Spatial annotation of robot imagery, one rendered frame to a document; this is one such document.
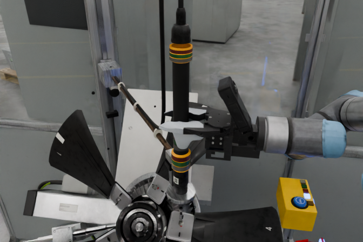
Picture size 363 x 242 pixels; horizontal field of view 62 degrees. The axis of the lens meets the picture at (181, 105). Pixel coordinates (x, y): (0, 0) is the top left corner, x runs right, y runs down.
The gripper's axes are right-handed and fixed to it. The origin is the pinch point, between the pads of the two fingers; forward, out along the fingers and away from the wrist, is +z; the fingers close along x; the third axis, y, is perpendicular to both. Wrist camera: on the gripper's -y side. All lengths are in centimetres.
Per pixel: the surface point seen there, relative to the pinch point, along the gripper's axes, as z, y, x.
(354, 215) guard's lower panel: -83, 91, 70
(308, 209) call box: -41, 43, 22
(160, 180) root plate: 3.9, 24.1, 7.4
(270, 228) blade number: -26.0, 32.5, 3.1
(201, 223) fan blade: -8.2, 31.6, 1.0
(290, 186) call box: -37, 43, 33
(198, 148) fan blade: -6.0, 14.2, 9.5
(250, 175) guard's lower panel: -28, 71, 70
